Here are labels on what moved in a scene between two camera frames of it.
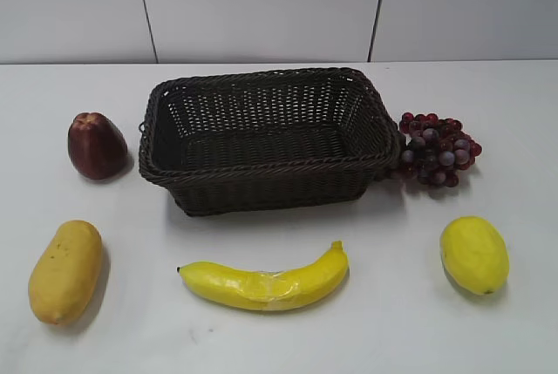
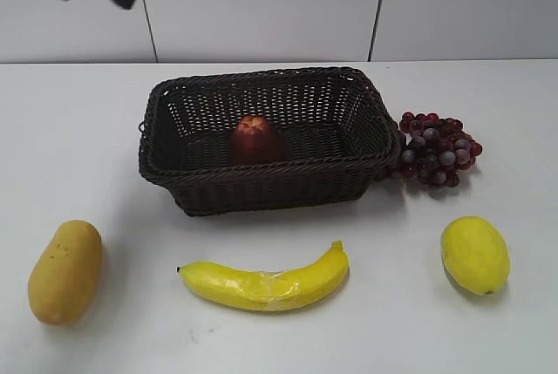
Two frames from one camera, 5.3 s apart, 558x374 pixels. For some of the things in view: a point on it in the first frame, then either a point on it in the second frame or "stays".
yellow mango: x=64 y=275 stays
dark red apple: x=97 y=146 → x=256 y=140
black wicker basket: x=267 y=140 stays
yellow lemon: x=475 y=254 stays
